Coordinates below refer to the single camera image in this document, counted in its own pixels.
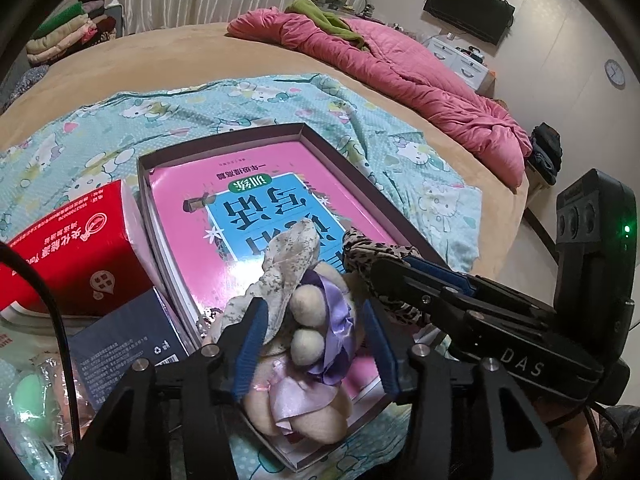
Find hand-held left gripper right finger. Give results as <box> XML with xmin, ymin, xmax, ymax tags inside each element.
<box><xmin>361</xmin><ymin>300</ymin><xmax>573</xmax><ymax>480</ymax></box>

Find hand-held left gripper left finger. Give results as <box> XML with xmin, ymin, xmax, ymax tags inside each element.
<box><xmin>65</xmin><ymin>299</ymin><xmax>269</xmax><ymax>480</ymax></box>

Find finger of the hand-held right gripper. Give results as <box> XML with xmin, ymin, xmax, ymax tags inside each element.
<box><xmin>402</xmin><ymin>255</ymin><xmax>552</xmax><ymax>317</ymax></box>
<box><xmin>367</xmin><ymin>259</ymin><xmax>472</xmax><ymax>332</ymax></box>

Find leopard print scrunchie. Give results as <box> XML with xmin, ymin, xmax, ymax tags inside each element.
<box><xmin>342</xmin><ymin>227</ymin><xmax>436</xmax><ymax>328</ymax></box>

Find beige plush rabbit doll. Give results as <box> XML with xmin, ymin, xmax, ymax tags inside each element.
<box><xmin>207</xmin><ymin>220</ymin><xmax>361</xmax><ymax>443</ymax></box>

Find pink book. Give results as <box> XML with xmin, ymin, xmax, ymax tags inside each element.
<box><xmin>149</xmin><ymin>141</ymin><xmax>401</xmax><ymax>461</ymax></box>
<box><xmin>136</xmin><ymin>122</ymin><xmax>451</xmax><ymax>473</ymax></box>

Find person's right forearm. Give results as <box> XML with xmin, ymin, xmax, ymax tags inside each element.
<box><xmin>547</xmin><ymin>400</ymin><xmax>640</xmax><ymax>480</ymax></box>

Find dark blue box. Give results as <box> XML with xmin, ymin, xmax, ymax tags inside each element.
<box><xmin>67</xmin><ymin>287</ymin><xmax>193</xmax><ymax>413</ymax></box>

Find dark clothes pile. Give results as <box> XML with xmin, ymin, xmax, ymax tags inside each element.
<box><xmin>527</xmin><ymin>121</ymin><xmax>562</xmax><ymax>187</ymax></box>

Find red and white box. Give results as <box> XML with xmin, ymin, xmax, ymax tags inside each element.
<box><xmin>0</xmin><ymin>180</ymin><xmax>168</xmax><ymax>321</ymax></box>

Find pink quilt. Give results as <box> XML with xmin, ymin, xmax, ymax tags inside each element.
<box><xmin>226</xmin><ymin>7</ymin><xmax>533</xmax><ymax>193</ymax></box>

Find white drawer cabinet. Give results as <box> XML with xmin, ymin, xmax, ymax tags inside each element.
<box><xmin>429</xmin><ymin>35</ymin><xmax>497</xmax><ymax>96</ymax></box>

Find makeup sponge packet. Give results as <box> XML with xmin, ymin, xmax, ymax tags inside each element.
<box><xmin>0</xmin><ymin>320</ymin><xmax>96</xmax><ymax>480</ymax></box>

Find cartoon cat printed blanket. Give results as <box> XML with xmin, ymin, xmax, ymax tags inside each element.
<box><xmin>0</xmin><ymin>72</ymin><xmax>483</xmax><ymax>480</ymax></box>

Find black television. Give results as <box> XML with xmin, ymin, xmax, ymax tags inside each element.
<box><xmin>423</xmin><ymin>0</ymin><xmax>516</xmax><ymax>46</ymax></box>

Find green cloth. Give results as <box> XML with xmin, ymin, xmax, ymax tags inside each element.
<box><xmin>286</xmin><ymin>0</ymin><xmax>372</xmax><ymax>52</ymax></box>

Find beige bed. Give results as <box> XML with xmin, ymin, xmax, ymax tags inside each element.
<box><xmin>0</xmin><ymin>22</ymin><xmax>533</xmax><ymax>311</ymax></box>

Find dark floral cloth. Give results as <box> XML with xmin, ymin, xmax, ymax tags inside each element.
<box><xmin>0</xmin><ymin>65</ymin><xmax>51</xmax><ymax>106</ymax></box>

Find stack of folded clothes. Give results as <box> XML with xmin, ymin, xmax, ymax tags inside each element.
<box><xmin>25</xmin><ymin>0</ymin><xmax>123</xmax><ymax>66</ymax></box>

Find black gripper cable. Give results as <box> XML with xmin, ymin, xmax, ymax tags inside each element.
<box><xmin>0</xmin><ymin>241</ymin><xmax>83</xmax><ymax>466</ymax></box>
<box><xmin>582</xmin><ymin>402</ymin><xmax>621</xmax><ymax>480</ymax></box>

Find round wall clock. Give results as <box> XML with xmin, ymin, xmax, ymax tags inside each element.
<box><xmin>604</xmin><ymin>58</ymin><xmax>627</xmax><ymax>87</ymax></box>

